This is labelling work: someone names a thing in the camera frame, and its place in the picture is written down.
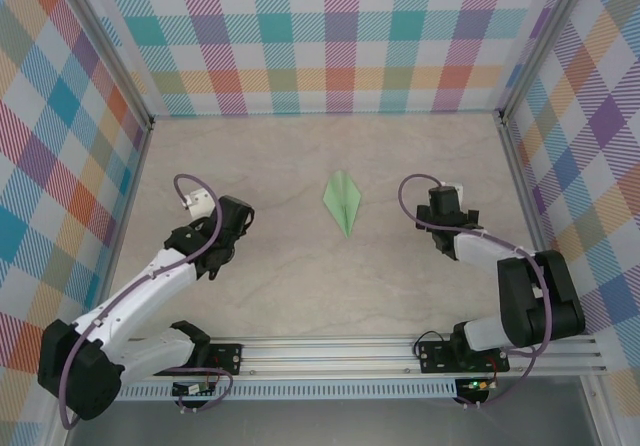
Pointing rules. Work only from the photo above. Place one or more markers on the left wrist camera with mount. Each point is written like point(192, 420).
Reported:
point(196, 201)

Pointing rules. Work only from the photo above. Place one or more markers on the aluminium mounting rail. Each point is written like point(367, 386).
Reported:
point(325, 356)

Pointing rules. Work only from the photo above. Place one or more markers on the light green paper sheet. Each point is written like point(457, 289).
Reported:
point(344, 198)

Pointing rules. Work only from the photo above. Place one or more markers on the aluminium table side rail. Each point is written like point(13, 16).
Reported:
point(531, 216)

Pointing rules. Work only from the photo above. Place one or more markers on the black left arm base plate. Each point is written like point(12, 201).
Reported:
point(227, 356)

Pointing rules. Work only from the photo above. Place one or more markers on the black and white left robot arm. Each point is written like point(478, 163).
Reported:
point(85, 381)

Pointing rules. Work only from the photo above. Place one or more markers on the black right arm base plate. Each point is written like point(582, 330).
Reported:
point(435, 358)

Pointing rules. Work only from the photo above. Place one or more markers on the small black circuit board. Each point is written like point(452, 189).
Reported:
point(192, 390)

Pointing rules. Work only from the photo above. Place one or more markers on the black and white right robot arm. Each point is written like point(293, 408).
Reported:
point(525, 296)

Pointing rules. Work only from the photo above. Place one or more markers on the aluminium frame post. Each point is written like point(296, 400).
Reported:
point(121, 66)
point(541, 41)

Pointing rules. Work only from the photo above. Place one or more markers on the circuit board with green light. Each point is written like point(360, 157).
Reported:
point(477, 385)

